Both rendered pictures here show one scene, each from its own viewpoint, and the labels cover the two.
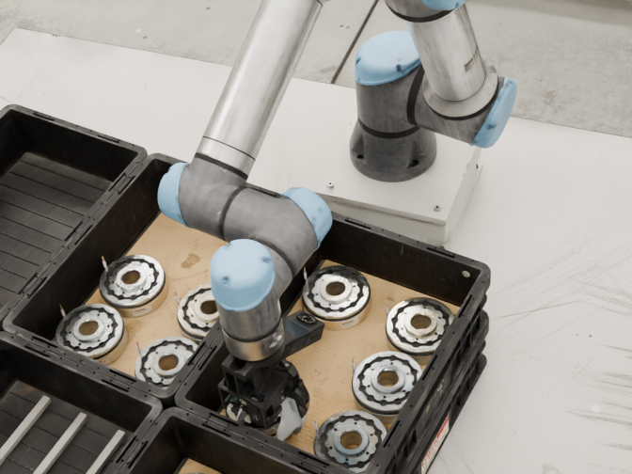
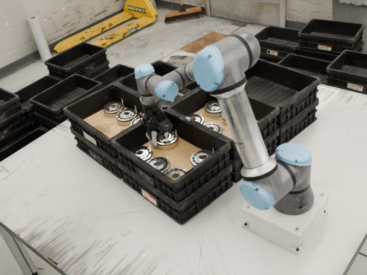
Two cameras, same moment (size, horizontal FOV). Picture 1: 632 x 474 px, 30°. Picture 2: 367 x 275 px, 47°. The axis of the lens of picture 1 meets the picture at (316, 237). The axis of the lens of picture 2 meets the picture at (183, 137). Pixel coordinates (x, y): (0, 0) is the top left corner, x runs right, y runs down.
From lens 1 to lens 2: 1.96 m
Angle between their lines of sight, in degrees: 74
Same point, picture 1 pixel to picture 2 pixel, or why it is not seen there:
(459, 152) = (283, 222)
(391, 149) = not seen: hidden behind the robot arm
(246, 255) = (143, 68)
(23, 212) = (283, 97)
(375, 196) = not seen: hidden behind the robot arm
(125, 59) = not seen: outside the picture
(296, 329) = (160, 119)
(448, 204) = (249, 211)
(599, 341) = (173, 267)
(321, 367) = (178, 156)
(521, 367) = (175, 237)
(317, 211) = (160, 87)
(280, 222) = (157, 78)
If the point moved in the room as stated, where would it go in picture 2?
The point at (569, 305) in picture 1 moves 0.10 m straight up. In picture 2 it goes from (197, 263) to (195, 244)
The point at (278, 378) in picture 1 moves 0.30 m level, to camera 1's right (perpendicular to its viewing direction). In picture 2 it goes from (147, 117) to (122, 165)
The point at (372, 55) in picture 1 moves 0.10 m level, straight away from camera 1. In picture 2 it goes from (291, 145) to (323, 148)
